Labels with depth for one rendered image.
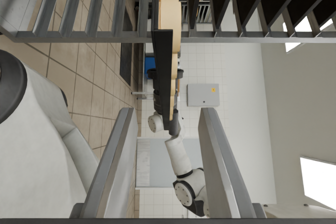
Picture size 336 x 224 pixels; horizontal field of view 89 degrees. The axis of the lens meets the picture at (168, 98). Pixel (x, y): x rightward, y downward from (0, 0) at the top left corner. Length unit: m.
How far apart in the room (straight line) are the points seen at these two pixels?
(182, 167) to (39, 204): 0.48
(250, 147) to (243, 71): 1.78
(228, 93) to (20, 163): 4.13
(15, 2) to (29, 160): 0.68
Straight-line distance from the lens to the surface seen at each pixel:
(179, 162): 0.66
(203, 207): 0.65
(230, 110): 4.23
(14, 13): 0.87
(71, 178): 0.26
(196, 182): 0.66
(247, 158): 4.38
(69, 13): 0.81
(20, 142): 0.32
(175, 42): 0.16
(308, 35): 0.83
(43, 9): 0.85
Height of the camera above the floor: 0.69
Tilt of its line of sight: level
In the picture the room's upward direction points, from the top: 90 degrees clockwise
